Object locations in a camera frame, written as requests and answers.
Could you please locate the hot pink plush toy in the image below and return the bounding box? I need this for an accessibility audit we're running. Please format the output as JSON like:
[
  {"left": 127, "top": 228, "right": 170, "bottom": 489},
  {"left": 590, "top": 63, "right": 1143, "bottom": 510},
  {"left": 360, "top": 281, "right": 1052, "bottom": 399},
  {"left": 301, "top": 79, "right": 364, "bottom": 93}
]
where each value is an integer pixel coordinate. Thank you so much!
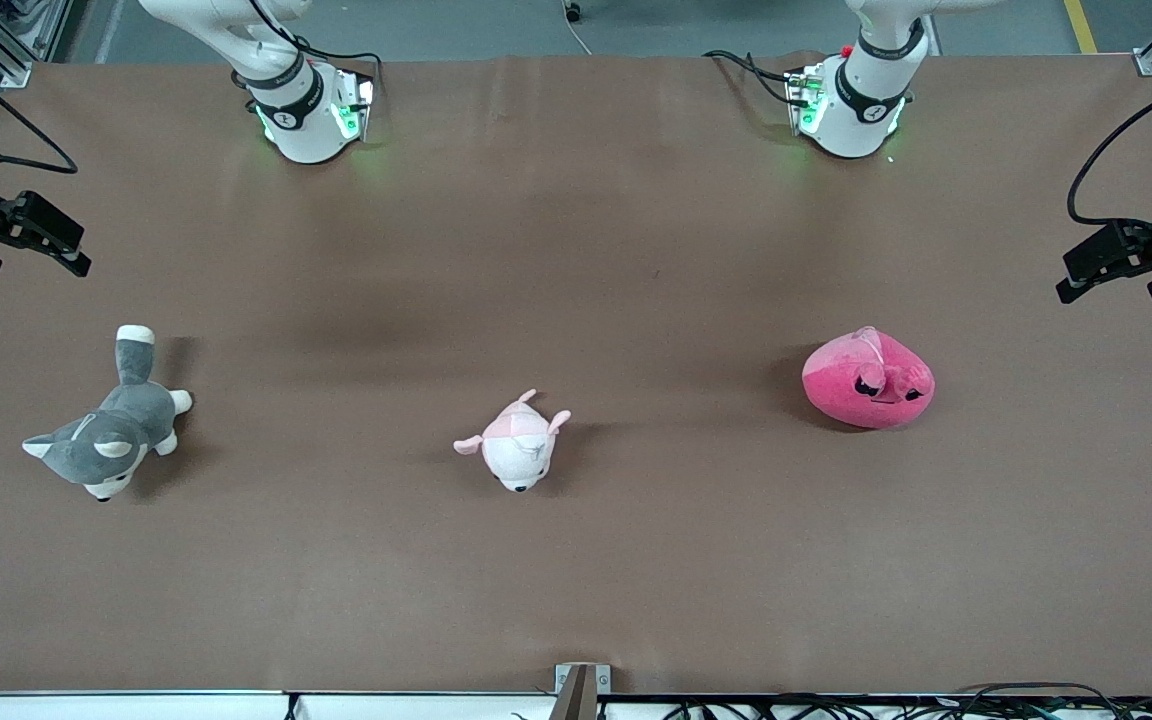
[{"left": 802, "top": 326, "right": 936, "bottom": 431}]

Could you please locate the grey white husky plush toy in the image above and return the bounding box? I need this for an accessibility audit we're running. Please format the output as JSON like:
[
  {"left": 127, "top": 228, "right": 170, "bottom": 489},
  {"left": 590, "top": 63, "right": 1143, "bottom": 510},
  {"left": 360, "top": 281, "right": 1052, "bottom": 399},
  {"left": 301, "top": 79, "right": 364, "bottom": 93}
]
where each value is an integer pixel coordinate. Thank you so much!
[{"left": 22, "top": 325, "right": 194, "bottom": 502}]

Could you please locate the pale pink white plush toy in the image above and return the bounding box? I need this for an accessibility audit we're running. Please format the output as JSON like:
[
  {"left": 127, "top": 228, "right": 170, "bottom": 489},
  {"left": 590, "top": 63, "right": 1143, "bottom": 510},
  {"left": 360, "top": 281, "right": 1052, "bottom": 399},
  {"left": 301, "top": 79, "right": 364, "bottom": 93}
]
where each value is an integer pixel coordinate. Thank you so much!
[{"left": 453, "top": 389, "right": 572, "bottom": 493}]

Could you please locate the brown table cover sheet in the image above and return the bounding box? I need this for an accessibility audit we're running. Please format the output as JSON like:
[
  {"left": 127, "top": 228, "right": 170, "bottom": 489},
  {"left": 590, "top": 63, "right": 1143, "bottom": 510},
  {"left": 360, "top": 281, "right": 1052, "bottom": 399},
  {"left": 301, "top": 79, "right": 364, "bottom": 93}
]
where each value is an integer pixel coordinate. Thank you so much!
[{"left": 0, "top": 52, "right": 1152, "bottom": 696}]

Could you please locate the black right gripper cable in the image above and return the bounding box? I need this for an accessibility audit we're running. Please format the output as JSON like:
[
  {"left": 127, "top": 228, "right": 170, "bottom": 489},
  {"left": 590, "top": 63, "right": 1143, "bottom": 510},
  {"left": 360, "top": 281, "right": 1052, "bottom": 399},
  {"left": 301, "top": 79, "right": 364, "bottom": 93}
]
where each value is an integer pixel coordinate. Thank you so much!
[{"left": 0, "top": 35, "right": 79, "bottom": 176}]

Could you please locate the black right arm base cable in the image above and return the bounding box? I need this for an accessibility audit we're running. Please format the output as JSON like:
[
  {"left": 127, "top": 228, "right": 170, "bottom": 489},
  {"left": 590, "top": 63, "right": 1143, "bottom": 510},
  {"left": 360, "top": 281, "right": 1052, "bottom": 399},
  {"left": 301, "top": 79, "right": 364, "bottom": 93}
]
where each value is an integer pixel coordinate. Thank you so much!
[{"left": 251, "top": 0, "right": 384, "bottom": 96}]

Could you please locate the black arm base cable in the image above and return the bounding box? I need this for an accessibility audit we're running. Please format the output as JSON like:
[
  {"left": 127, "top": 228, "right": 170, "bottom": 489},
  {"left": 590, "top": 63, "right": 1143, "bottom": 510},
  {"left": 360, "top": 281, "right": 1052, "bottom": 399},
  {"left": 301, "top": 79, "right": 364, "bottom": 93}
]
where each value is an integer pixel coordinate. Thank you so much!
[
  {"left": 704, "top": 50, "right": 807, "bottom": 107},
  {"left": 251, "top": 0, "right": 384, "bottom": 96}
]

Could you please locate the black left arm base cable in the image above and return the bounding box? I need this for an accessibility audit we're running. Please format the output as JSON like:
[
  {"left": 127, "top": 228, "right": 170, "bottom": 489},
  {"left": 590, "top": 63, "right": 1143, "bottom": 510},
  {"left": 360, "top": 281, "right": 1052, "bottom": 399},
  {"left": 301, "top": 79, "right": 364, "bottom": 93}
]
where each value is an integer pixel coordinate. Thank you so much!
[{"left": 704, "top": 50, "right": 807, "bottom": 107}]

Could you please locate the white table edge rail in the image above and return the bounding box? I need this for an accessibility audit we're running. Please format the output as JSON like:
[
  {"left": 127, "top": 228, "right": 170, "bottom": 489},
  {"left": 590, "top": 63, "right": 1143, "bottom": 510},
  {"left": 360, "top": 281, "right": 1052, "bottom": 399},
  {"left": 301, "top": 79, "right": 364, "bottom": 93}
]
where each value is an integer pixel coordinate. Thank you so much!
[{"left": 0, "top": 690, "right": 557, "bottom": 720}]

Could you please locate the black cable bundle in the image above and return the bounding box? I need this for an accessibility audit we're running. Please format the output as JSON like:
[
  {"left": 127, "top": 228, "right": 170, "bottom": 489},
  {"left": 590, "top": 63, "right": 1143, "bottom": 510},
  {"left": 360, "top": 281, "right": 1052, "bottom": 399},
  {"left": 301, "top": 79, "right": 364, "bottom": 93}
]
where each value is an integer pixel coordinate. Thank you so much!
[{"left": 658, "top": 683, "right": 1152, "bottom": 720}]

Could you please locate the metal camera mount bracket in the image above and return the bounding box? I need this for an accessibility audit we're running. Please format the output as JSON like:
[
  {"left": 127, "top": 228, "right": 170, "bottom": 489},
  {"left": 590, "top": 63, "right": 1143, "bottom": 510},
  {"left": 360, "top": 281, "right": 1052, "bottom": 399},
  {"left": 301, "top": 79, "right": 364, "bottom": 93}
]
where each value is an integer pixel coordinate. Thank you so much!
[{"left": 548, "top": 663, "right": 612, "bottom": 720}]

